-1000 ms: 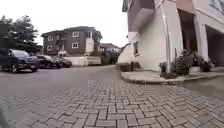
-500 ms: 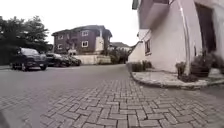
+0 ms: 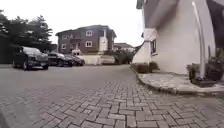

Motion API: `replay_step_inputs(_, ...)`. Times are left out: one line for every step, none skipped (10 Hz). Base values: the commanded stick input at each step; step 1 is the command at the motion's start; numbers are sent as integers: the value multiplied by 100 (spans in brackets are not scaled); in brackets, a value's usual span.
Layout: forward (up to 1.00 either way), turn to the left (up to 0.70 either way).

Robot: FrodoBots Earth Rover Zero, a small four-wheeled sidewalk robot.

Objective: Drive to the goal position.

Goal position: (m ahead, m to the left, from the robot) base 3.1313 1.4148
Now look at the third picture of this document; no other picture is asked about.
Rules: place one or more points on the black SUV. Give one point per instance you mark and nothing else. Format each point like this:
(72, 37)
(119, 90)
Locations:
(31, 58)

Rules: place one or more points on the raised stone pavement with kerb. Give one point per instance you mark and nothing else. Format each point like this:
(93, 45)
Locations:
(166, 81)

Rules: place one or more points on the white building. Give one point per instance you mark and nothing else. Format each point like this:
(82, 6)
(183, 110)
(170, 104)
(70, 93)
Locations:
(180, 40)

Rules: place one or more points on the brown multi-storey building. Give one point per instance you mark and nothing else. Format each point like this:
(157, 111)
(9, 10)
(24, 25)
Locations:
(83, 41)

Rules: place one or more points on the low white wall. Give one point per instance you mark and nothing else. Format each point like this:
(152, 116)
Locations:
(95, 59)

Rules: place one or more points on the potted plant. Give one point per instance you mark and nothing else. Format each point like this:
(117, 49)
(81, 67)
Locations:
(192, 70)
(214, 68)

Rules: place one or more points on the group of dark trees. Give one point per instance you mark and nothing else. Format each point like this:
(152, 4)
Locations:
(20, 33)

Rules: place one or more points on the green bushes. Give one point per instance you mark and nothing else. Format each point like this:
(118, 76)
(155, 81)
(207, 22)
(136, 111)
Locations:
(122, 57)

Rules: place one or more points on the low green hedge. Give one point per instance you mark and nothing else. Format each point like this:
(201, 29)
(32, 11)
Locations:
(143, 67)

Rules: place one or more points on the grey brick paved road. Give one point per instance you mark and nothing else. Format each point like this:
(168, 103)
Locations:
(83, 93)

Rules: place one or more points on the cream sloping wall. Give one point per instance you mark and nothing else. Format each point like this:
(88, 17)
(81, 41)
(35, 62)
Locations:
(143, 53)

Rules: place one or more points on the house with grey roof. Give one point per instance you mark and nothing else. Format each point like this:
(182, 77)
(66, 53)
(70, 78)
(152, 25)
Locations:
(123, 46)

